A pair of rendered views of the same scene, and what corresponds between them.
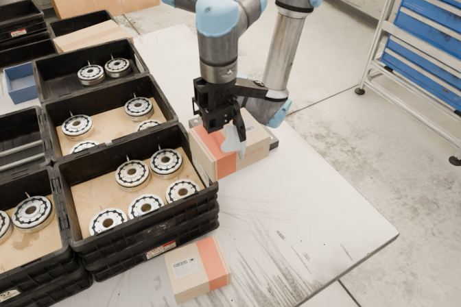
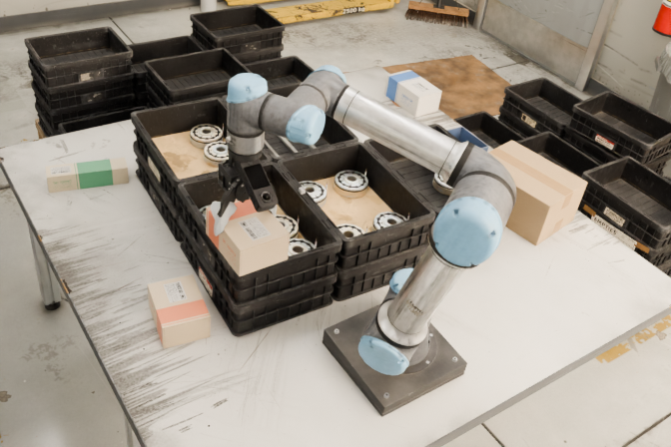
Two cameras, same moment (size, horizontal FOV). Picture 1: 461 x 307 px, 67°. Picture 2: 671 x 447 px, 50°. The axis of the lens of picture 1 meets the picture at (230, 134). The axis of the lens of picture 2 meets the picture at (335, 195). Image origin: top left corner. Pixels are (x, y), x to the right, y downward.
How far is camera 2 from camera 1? 142 cm
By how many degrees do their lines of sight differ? 60
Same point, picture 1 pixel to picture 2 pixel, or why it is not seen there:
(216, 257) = (182, 316)
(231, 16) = (232, 92)
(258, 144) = (232, 244)
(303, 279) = (156, 420)
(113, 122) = (367, 211)
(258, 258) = (190, 376)
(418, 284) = not seen: outside the picture
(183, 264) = (178, 289)
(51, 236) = not seen: hidden behind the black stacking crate
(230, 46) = (231, 117)
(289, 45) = (415, 273)
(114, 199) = not seen: hidden behind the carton
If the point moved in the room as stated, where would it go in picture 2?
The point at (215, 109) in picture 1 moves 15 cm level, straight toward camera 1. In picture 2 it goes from (227, 168) to (153, 166)
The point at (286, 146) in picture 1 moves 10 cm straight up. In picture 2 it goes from (384, 428) to (390, 401)
